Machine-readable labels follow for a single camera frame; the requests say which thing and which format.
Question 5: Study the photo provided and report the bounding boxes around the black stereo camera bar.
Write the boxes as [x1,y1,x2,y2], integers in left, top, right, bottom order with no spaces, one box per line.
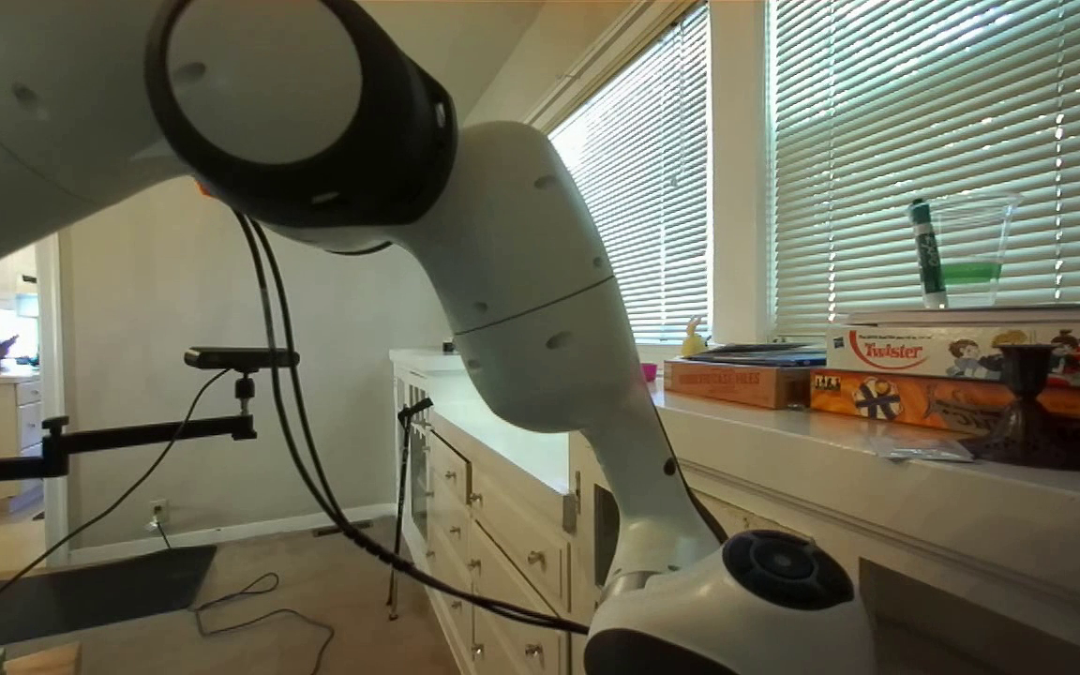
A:
[178,346,305,376]

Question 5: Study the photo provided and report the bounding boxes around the black tripod stand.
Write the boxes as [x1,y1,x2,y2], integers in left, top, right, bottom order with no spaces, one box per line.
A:
[381,395,437,625]

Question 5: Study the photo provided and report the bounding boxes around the white red board game box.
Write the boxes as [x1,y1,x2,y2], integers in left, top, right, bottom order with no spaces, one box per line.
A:
[825,306,1080,389]

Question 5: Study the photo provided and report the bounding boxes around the dark flat book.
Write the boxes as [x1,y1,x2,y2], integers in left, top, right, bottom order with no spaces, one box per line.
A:
[687,340,833,372]

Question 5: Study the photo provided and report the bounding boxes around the thin black camera cable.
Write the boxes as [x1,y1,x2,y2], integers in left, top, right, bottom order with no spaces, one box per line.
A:
[0,367,232,637]

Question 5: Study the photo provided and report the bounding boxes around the white drawer cabinet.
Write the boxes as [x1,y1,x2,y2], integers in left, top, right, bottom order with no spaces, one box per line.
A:
[387,347,593,675]

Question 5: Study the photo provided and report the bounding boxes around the brown game box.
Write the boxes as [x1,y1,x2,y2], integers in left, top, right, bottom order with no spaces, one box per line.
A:
[662,355,818,411]

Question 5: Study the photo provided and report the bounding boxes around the green marker pen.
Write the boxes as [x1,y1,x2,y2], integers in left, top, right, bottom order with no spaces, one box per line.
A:
[911,196,952,311]

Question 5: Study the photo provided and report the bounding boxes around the orange board game box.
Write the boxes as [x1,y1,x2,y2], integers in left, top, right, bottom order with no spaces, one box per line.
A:
[805,367,1080,442]

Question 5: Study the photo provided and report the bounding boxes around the wide white window blinds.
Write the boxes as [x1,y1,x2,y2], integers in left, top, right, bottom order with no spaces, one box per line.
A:
[766,0,1080,346]

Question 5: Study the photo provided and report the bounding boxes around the black cable on floor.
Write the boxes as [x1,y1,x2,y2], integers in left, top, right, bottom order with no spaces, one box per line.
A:
[147,497,337,675]

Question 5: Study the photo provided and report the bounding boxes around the dark wooden goblet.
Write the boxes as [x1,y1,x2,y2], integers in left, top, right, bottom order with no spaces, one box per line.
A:
[967,340,1080,477]

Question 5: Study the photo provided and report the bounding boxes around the black floor mat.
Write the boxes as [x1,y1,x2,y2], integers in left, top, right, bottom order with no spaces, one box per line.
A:
[0,545,221,661]

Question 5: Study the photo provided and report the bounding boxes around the clear plastic cup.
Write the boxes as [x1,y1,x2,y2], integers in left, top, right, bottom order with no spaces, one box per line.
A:
[926,191,1018,311]

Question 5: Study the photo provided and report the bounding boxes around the white kitchen wall cabinet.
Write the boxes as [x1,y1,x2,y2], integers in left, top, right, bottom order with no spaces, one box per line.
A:
[0,240,43,329]

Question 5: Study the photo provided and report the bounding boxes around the yellow plush bunny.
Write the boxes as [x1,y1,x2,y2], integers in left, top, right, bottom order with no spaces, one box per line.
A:
[680,316,711,362]

